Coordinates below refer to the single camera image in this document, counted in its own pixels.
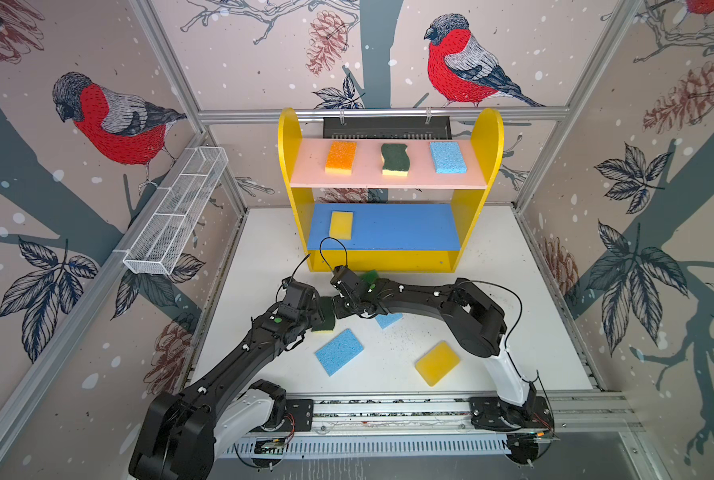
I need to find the blue sponge front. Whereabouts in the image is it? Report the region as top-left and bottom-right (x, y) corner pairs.
(315, 329), (364, 377)

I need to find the white wire mesh basket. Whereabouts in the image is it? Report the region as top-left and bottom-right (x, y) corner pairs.
(123, 146), (228, 275)

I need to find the yellow sponge front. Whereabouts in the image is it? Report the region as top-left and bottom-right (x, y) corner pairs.
(415, 341), (460, 387)

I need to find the orange topped yellow sponge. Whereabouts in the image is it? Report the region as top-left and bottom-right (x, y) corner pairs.
(325, 141), (357, 175)

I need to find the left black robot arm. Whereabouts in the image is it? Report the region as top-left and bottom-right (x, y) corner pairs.
(128, 279), (323, 479)

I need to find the dark green scrub sponge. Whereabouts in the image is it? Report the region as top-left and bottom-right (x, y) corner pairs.
(312, 297), (336, 332)
(380, 143), (410, 177)

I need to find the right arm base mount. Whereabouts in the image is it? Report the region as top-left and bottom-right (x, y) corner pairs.
(468, 385), (554, 433)

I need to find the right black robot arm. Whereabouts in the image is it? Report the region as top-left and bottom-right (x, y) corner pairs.
(331, 265), (536, 432)

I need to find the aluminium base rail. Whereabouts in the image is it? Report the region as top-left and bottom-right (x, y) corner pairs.
(215, 391), (644, 439)

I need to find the green topped yellow sponge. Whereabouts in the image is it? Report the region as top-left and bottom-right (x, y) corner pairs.
(361, 270), (379, 285)

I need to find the dark green scrub sponge front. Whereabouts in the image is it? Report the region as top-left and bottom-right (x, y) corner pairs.
(380, 143), (410, 177)

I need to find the blue sponge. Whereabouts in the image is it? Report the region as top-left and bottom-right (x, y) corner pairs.
(315, 329), (364, 377)
(375, 313), (403, 330)
(429, 142), (467, 174)

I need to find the yellow shelf with coloured boards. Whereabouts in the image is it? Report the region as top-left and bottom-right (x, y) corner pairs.
(278, 108), (505, 273)

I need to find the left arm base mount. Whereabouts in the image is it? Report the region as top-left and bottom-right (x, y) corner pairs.
(232, 380), (314, 433)

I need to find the black vent grille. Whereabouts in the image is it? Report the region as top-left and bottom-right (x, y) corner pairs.
(323, 116), (452, 140)

